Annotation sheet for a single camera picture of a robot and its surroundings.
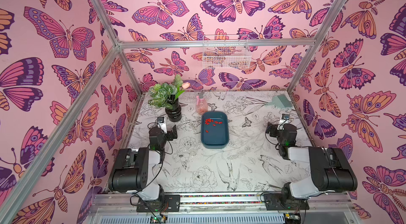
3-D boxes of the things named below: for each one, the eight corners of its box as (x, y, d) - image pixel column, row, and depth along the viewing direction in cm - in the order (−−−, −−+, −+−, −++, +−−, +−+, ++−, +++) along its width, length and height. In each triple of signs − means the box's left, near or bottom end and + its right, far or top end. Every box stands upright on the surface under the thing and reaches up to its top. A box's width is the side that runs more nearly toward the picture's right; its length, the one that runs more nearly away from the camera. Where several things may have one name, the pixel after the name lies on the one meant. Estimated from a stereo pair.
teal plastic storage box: (200, 149, 93) (200, 145, 89) (201, 116, 109) (201, 111, 105) (230, 149, 93) (231, 145, 89) (227, 115, 109) (227, 111, 105)
